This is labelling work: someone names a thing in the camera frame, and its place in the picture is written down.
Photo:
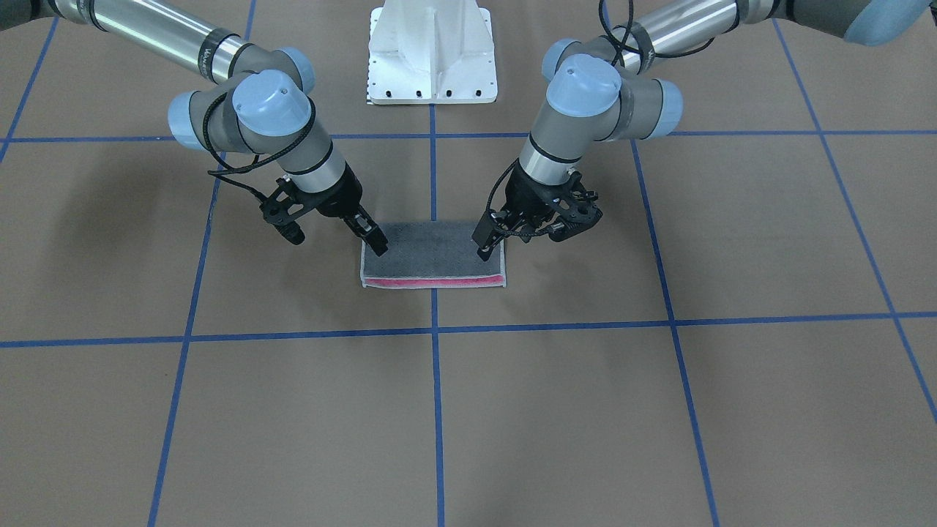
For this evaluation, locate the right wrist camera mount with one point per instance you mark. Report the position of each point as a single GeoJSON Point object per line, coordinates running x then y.
{"type": "Point", "coordinates": [284, 206]}

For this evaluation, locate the pink and grey towel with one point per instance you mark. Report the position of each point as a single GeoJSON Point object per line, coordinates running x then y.
{"type": "Point", "coordinates": [439, 255]}

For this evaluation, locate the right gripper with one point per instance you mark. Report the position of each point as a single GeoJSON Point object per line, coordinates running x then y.
{"type": "Point", "coordinates": [342, 198]}

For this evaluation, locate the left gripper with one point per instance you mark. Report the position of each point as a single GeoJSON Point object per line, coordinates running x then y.
{"type": "Point", "coordinates": [524, 196]}

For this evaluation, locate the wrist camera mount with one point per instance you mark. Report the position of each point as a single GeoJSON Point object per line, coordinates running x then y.
{"type": "Point", "coordinates": [284, 206]}
{"type": "Point", "coordinates": [575, 208]}

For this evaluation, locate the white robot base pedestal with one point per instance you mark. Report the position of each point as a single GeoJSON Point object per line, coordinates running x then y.
{"type": "Point", "coordinates": [431, 53]}

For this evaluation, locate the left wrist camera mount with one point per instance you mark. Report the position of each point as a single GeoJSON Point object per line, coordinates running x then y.
{"type": "Point", "coordinates": [575, 208]}

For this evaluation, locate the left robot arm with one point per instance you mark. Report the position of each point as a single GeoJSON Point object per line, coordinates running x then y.
{"type": "Point", "coordinates": [603, 90]}

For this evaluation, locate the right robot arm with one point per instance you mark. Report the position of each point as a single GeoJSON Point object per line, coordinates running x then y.
{"type": "Point", "coordinates": [258, 112]}

